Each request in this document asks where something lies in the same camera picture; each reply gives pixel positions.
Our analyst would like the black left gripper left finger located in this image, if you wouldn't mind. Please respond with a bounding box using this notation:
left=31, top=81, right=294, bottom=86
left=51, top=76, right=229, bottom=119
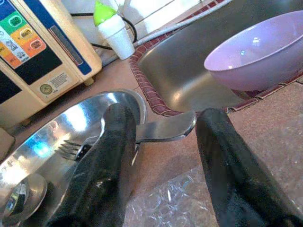
left=47, top=103, right=138, bottom=227

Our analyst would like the white bottle green cap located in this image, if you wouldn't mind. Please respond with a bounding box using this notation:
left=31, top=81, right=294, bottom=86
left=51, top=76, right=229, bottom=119
left=93, top=0, right=136, bottom=60

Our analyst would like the beige water ionizer appliance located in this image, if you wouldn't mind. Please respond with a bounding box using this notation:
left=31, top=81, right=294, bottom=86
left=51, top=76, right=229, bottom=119
left=0, top=0, right=103, bottom=126

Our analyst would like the steel fork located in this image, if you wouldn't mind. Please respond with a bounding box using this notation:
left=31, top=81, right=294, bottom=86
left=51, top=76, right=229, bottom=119
left=58, top=110, right=197, bottom=162

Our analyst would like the black appliance power cable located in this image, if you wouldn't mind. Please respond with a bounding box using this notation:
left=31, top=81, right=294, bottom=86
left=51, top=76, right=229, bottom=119
left=71, top=13, right=138, bottom=51

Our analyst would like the steel spoon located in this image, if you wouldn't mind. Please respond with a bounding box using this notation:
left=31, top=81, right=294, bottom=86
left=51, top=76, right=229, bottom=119
left=0, top=174, right=48, bottom=219

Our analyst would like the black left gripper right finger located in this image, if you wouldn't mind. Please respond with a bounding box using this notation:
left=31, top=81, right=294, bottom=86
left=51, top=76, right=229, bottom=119
left=196, top=108, right=303, bottom=227

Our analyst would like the large round steel plate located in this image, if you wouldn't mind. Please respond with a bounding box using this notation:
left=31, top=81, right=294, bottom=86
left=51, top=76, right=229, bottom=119
left=0, top=89, right=148, bottom=227

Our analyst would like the stainless steel sink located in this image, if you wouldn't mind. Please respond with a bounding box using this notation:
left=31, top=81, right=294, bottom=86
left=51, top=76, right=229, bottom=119
left=137, top=0, right=303, bottom=112

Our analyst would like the clear bubble wrap sheet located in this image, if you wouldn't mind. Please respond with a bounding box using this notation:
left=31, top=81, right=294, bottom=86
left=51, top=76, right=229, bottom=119
left=123, top=165, right=220, bottom=227

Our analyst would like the purple plastic bowl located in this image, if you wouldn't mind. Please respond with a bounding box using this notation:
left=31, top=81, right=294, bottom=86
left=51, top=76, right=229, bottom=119
left=204, top=10, right=303, bottom=92

